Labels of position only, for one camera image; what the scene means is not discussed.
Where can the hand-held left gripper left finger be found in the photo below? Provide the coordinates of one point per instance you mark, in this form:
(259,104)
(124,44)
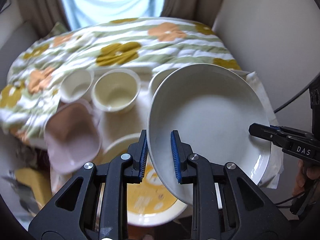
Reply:
(143,155)

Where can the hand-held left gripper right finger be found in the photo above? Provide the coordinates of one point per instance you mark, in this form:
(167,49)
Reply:
(175,155)

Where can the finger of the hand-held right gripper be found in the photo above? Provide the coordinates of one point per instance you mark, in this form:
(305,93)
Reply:
(262,133)
(292,131)

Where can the large white plate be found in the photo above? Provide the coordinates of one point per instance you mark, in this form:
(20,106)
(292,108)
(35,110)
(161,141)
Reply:
(212,115)

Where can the cream round bowl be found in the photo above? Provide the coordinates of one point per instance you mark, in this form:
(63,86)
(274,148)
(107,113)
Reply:
(115,92)

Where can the pink square bowl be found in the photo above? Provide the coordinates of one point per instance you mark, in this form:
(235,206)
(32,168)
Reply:
(72,132)

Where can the person's right hand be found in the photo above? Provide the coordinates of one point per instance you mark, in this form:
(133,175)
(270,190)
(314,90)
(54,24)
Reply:
(301,177)

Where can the white floral tablecloth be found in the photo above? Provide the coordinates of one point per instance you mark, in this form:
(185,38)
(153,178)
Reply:
(120,125)

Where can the yellow flower patterned plate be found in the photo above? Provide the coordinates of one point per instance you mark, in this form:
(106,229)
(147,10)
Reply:
(147,202)

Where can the white shallow dish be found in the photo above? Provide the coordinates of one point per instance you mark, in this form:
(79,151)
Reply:
(157,80)

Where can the small white round bowl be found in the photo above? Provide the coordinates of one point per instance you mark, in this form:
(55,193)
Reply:
(75,85)

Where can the floral striped blanket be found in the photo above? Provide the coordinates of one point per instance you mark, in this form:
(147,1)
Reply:
(100,50)

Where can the yellow cushion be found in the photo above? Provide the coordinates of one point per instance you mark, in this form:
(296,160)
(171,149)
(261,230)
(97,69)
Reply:
(32,182)

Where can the green patterned pillow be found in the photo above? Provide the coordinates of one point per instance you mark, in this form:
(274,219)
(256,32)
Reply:
(56,30)

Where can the sheer blue curtain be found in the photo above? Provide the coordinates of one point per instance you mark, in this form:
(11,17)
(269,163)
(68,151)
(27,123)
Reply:
(112,0)

